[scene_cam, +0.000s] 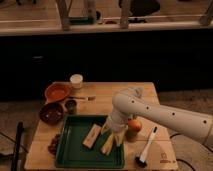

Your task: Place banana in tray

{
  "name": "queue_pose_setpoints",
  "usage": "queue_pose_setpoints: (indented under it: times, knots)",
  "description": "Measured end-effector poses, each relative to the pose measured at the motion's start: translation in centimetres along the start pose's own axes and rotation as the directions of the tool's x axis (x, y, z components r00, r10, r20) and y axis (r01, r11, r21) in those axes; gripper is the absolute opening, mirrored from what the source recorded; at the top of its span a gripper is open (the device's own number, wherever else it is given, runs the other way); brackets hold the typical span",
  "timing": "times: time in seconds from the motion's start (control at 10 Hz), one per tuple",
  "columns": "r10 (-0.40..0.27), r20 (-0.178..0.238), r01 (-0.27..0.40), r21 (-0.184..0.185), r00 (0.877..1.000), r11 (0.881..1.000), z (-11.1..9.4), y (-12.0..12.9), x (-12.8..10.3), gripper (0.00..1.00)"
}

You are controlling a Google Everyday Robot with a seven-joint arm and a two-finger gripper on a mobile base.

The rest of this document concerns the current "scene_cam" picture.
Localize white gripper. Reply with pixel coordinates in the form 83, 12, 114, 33
101, 115, 127, 147

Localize orange bowl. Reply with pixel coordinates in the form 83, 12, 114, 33
45, 83, 70, 103

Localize dark brown bowl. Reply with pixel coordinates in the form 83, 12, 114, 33
39, 103, 64, 125

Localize black pole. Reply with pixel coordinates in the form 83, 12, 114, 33
11, 122, 24, 171

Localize bunch of dark grapes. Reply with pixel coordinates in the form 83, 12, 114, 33
48, 134, 60, 155

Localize white handled dish brush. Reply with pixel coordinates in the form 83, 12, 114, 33
135, 127, 157, 168

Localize green plastic tray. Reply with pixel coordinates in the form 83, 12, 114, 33
55, 115, 124, 169

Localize small dark cup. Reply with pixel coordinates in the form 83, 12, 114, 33
65, 100, 77, 114

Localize white cup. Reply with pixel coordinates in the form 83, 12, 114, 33
70, 74, 83, 89

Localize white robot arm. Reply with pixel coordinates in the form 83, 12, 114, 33
102, 87, 213, 148

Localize beige rectangular block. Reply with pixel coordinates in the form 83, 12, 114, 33
83, 124, 101, 149

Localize red yellow apple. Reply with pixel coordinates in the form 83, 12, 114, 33
128, 119, 142, 132

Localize metal fork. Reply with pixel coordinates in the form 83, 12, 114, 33
69, 96, 96, 101

